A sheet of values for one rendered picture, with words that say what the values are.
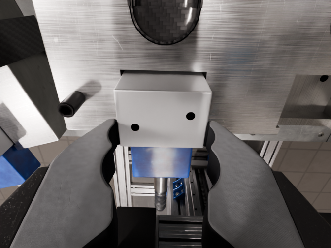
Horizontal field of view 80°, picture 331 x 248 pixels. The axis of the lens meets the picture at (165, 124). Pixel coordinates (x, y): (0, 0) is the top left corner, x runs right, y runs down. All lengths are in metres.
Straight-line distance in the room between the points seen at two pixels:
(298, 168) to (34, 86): 1.62
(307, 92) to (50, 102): 0.23
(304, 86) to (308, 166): 1.52
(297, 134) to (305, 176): 1.47
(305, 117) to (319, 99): 0.02
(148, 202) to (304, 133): 1.13
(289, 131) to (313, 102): 0.10
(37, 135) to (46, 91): 0.04
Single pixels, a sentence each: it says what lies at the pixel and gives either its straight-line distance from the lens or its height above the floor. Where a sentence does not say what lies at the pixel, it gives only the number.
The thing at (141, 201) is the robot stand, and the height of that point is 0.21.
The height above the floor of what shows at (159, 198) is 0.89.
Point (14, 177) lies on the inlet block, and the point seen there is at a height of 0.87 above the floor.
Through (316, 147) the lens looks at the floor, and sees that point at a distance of 1.62.
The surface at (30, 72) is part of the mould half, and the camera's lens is 0.22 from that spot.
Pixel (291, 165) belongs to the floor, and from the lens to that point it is 1.64.
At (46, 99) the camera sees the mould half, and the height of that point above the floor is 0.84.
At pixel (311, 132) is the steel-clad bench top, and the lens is 0.31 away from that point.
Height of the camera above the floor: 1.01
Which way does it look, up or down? 59 degrees down
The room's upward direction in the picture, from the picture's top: 180 degrees clockwise
